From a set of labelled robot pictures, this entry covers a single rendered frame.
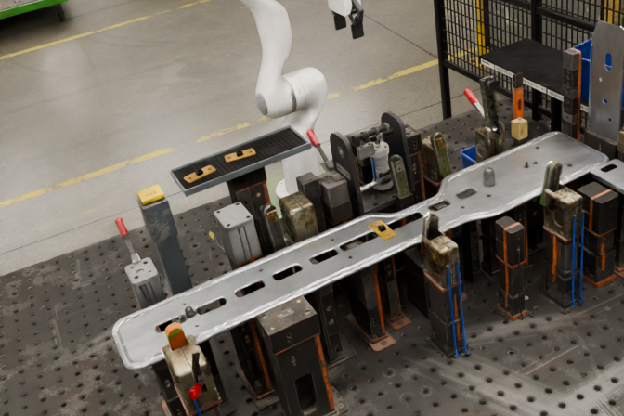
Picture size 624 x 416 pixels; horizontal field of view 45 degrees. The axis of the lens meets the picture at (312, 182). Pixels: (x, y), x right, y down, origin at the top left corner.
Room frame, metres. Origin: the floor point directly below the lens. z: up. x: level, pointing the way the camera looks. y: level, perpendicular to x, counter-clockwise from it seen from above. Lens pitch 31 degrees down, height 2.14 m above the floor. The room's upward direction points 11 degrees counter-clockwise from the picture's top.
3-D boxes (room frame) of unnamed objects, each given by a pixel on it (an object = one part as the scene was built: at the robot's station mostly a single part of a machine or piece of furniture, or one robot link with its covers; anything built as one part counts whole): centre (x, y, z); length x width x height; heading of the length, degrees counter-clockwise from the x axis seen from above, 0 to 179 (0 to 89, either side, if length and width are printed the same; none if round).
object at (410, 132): (1.86, -0.29, 0.91); 0.07 x 0.05 x 0.42; 21
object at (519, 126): (1.89, -0.62, 0.88); 0.04 x 0.04 x 0.36; 21
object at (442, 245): (1.44, -0.27, 0.87); 0.12 x 0.09 x 0.35; 21
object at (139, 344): (1.57, -0.14, 1.00); 1.38 x 0.22 x 0.02; 111
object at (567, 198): (1.53, -0.61, 0.87); 0.12 x 0.09 x 0.35; 21
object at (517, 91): (1.93, -0.63, 0.95); 0.03 x 0.01 x 0.50; 111
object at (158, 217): (1.72, 0.42, 0.92); 0.08 x 0.08 x 0.44; 21
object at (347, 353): (1.51, 0.04, 0.84); 0.13 x 0.11 x 0.29; 21
